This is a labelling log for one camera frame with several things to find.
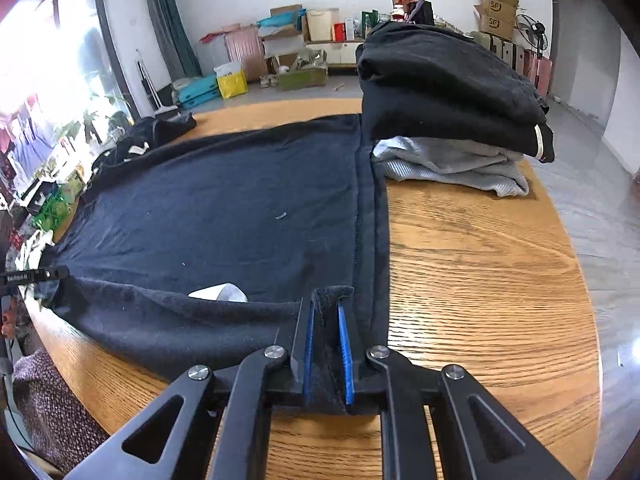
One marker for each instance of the white crumpled cloth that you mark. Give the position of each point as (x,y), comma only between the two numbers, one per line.
(35,247)

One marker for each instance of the potted green plant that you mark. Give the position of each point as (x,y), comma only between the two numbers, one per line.
(92,125)

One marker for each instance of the folded black garment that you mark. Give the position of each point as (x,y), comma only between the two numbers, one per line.
(440,90)

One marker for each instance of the navy T-shirt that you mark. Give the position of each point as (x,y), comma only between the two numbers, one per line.
(225,210)

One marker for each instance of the teal curtain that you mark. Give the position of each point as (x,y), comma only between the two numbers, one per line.
(170,20)

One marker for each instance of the folded light grey sweatshirt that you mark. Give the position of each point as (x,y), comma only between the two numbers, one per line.
(450,155)

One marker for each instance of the teal suitcase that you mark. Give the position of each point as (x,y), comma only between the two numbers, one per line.
(197,92)

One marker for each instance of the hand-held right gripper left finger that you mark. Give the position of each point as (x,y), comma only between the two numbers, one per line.
(309,350)

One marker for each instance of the black white-striped knit sweater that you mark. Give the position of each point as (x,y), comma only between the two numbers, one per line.
(150,132)

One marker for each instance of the green mesh basket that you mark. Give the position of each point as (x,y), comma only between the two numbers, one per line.
(52,215)

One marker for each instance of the small pink suitcase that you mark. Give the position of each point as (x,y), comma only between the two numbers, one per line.
(539,75)

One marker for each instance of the cream storage box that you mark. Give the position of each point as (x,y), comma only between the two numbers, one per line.
(322,25)

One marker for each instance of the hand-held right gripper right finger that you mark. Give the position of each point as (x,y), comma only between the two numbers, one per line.
(346,360)

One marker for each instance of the low white cabinet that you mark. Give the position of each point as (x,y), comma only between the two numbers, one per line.
(340,52)

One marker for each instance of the red box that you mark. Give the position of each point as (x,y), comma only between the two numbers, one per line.
(339,31)

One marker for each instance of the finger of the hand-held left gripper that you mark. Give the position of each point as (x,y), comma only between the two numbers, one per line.
(35,276)

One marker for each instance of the black standing fan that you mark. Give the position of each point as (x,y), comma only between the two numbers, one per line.
(530,25)

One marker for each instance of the red and white bag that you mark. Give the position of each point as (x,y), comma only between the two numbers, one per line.
(404,2)

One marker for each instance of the olive cardboard box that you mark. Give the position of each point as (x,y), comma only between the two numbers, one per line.
(302,80)

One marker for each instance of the olive suitcase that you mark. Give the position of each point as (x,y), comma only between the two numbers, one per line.
(500,50)

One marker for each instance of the yellow shopping bag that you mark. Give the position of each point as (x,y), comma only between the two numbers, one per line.
(231,85)

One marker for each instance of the green box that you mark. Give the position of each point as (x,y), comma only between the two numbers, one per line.
(370,24)

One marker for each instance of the person's mottled purple sweater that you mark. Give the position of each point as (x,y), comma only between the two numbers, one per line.
(55,410)

